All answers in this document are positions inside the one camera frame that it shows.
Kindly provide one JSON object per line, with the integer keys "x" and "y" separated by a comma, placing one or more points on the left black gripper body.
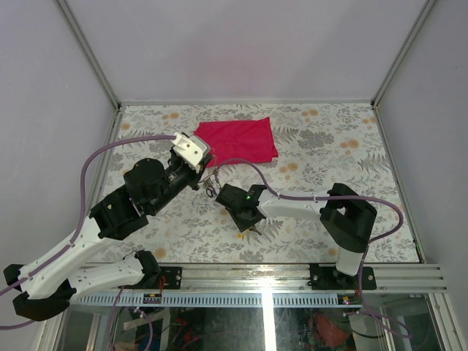
{"x": 186, "y": 177}

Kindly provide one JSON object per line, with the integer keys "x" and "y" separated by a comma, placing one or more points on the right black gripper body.
{"x": 242, "y": 222}

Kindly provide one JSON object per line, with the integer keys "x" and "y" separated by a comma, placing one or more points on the bunch of metal keys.
{"x": 211, "y": 186}

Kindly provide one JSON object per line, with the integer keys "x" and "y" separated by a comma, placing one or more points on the silver wire keyring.
{"x": 214, "y": 173}

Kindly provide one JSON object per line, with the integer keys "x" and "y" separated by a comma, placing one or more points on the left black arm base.
{"x": 161, "y": 274}

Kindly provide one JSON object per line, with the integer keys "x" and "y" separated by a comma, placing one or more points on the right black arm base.
{"x": 324, "y": 277}

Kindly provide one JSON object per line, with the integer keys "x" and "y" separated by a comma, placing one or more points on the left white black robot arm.
{"x": 148, "y": 187}

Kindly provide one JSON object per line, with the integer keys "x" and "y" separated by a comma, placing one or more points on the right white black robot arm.
{"x": 347, "y": 218}

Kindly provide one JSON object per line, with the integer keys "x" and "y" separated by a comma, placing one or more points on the folded red cloth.
{"x": 251, "y": 140}

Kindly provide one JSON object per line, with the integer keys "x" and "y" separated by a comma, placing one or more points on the floral patterned table mat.
{"x": 318, "y": 145}

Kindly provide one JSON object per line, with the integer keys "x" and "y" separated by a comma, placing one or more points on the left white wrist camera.
{"x": 190, "y": 148}

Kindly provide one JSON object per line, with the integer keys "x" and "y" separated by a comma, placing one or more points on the aluminium mounting rail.
{"x": 294, "y": 278}

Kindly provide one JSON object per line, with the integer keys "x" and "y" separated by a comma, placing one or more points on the white slotted cable duct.
{"x": 182, "y": 299}

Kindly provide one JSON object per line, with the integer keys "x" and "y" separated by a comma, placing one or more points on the left aluminium frame post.
{"x": 75, "y": 28}

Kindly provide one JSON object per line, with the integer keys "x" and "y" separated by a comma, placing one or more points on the aluminium frame post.
{"x": 410, "y": 38}
{"x": 75, "y": 28}

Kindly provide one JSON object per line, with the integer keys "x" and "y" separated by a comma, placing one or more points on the right aluminium frame post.
{"x": 410, "y": 38}

